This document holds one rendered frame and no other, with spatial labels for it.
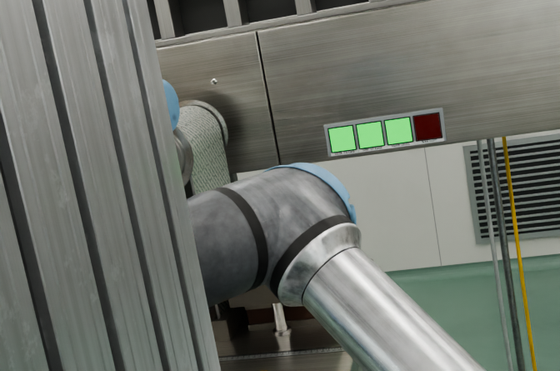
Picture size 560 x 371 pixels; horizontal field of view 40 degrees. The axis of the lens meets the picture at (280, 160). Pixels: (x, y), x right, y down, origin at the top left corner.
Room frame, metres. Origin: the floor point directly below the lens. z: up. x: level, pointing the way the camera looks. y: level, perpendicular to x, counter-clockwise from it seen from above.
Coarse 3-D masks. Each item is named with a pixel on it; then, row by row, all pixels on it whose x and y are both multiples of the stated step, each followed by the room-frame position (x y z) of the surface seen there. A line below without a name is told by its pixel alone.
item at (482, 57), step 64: (448, 0) 1.58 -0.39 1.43; (512, 0) 1.55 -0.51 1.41; (192, 64) 1.70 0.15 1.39; (256, 64) 1.67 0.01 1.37; (320, 64) 1.64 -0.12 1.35; (384, 64) 1.61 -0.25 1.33; (448, 64) 1.58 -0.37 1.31; (512, 64) 1.56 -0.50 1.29; (256, 128) 1.67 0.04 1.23; (320, 128) 1.64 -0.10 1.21; (448, 128) 1.59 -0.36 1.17; (512, 128) 1.56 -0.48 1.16
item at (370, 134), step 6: (360, 126) 1.62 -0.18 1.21; (366, 126) 1.62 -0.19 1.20; (372, 126) 1.61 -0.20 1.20; (378, 126) 1.61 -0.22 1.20; (360, 132) 1.62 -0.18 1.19; (366, 132) 1.62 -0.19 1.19; (372, 132) 1.61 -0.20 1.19; (378, 132) 1.61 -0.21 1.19; (360, 138) 1.62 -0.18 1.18; (366, 138) 1.62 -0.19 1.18; (372, 138) 1.61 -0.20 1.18; (378, 138) 1.61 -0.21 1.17; (360, 144) 1.62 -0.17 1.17; (366, 144) 1.62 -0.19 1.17; (372, 144) 1.61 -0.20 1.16; (378, 144) 1.61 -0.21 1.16
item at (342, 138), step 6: (330, 132) 1.63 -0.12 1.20; (336, 132) 1.63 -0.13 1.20; (342, 132) 1.63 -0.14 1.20; (348, 132) 1.62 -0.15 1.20; (330, 138) 1.63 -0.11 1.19; (336, 138) 1.63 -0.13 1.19; (342, 138) 1.63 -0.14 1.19; (348, 138) 1.62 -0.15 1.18; (336, 144) 1.63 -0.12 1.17; (342, 144) 1.63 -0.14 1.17; (348, 144) 1.62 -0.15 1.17; (354, 144) 1.62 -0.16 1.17; (336, 150) 1.63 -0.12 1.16; (342, 150) 1.63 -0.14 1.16
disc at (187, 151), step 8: (176, 128) 1.37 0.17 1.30; (176, 136) 1.37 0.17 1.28; (184, 136) 1.37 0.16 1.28; (184, 144) 1.37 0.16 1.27; (184, 152) 1.37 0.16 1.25; (192, 152) 1.37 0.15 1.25; (184, 160) 1.37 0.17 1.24; (192, 160) 1.37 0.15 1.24; (184, 168) 1.37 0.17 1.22; (192, 168) 1.37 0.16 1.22; (184, 176) 1.37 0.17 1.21; (184, 184) 1.37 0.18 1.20
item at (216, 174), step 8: (216, 160) 1.53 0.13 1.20; (224, 160) 1.59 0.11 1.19; (208, 168) 1.47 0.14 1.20; (216, 168) 1.52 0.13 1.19; (224, 168) 1.58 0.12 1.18; (200, 176) 1.42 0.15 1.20; (208, 176) 1.46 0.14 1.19; (216, 176) 1.51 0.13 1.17; (224, 176) 1.57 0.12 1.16; (192, 184) 1.37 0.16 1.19; (200, 184) 1.41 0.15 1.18; (208, 184) 1.46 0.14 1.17; (216, 184) 1.50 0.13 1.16; (224, 184) 1.56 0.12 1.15; (192, 192) 1.37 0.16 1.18; (200, 192) 1.40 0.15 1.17
